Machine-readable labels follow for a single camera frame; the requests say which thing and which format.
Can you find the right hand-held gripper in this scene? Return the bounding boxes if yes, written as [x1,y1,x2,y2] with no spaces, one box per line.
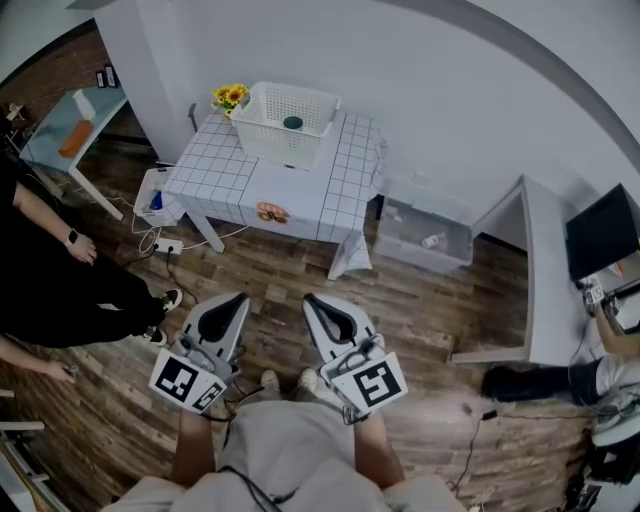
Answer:
[302,293,410,427]

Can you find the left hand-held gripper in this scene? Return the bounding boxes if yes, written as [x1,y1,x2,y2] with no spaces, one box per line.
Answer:
[148,292,251,414]

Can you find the white perforated plastic basket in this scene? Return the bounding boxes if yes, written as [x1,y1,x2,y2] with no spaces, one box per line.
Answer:
[229,81,343,172]

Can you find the person's right forearm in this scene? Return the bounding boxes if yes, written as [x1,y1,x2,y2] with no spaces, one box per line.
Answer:
[352,410,407,492]

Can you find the another person's forearm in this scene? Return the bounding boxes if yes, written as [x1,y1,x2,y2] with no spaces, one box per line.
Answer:
[0,333,80,385]

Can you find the person's left forearm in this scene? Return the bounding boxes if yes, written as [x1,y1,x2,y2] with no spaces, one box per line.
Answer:
[169,408,227,490]

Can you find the orange brown flat object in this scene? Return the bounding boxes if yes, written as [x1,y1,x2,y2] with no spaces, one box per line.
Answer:
[255,200,292,224]

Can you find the person's grey clothing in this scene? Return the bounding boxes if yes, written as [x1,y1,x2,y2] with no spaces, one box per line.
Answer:
[99,382,469,512]

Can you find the clear plastic storage box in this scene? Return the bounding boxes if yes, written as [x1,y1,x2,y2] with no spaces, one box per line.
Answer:
[373,173,475,275]

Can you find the white plastic bin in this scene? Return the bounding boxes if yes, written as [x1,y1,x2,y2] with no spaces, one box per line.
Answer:
[133,166,177,227]

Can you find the table with checked cloth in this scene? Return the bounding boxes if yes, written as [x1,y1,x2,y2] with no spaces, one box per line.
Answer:
[163,107,390,282]

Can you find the white desk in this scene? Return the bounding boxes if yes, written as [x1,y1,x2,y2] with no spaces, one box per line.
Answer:
[449,174,604,367]

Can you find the yellow sunflower bunch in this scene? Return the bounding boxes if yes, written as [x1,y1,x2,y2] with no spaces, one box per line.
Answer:
[210,83,250,119]

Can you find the orange box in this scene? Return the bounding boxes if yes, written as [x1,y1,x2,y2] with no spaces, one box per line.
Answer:
[57,120,94,159]

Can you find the white metal rack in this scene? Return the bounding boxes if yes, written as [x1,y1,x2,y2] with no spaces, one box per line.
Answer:
[0,388,57,512]

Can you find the light blue desk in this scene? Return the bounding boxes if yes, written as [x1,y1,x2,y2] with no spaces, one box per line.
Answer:
[18,83,129,222]

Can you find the white bottle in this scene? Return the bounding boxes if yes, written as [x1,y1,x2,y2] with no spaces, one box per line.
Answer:
[71,89,97,122]

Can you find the black monitor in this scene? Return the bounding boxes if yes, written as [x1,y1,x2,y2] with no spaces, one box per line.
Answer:
[564,182,640,283]

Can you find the black equipment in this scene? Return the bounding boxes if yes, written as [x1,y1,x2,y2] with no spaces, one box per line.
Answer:
[563,428,640,512]

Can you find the white cable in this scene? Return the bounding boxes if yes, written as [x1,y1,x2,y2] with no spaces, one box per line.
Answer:
[130,197,251,256]

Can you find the black cable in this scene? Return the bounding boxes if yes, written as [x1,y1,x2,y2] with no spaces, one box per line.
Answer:
[446,417,489,501]

